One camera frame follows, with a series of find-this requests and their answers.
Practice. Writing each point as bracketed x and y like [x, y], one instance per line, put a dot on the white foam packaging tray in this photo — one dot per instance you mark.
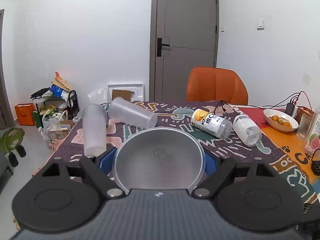
[130, 92]

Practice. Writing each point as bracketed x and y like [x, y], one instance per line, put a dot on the orange gift box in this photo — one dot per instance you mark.
[24, 114]

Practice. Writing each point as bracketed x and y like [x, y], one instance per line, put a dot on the frosted conical plastic cup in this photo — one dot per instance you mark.
[159, 158]

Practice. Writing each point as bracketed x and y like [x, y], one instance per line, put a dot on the green fan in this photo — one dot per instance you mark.
[11, 140]

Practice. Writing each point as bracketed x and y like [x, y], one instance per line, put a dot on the patterned woven table cloth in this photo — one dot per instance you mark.
[237, 201]

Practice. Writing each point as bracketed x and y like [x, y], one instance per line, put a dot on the power strip with plugs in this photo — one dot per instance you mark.
[291, 109]

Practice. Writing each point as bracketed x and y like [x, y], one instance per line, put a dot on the clear drinking glass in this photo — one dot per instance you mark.
[303, 126]

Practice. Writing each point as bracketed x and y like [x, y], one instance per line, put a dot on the clear plastic bag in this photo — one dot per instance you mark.
[99, 96]

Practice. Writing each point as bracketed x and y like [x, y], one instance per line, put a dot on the clear white-label bottle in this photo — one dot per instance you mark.
[247, 130]

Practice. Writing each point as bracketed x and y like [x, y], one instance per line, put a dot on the guava juice bottle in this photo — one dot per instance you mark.
[311, 140]

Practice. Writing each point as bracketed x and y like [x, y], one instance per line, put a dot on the grey door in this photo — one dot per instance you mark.
[191, 29]

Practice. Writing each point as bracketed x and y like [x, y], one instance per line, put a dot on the white wall switch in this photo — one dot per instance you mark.
[261, 25]

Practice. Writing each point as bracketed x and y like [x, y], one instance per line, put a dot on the orange leather chair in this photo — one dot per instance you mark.
[208, 84]

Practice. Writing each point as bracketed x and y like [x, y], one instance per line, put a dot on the black door handle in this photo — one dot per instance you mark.
[160, 45]

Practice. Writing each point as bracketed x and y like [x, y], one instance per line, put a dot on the lemon vitamin water bottle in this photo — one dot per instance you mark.
[211, 124]

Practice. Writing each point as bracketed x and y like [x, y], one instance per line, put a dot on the white bowl of oranges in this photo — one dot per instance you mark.
[280, 120]

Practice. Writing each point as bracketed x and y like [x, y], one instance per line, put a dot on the cluttered black shelf rack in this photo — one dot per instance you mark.
[58, 101]

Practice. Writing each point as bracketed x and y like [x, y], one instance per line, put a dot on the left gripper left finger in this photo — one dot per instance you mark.
[96, 169]

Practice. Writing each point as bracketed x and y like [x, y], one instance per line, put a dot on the frosted cup lying sideways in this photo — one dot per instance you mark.
[129, 113]

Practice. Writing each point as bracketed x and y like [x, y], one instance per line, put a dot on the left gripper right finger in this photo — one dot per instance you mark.
[217, 181]

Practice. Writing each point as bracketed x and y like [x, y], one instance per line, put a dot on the tall frosted cup at edge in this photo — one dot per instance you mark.
[94, 129]

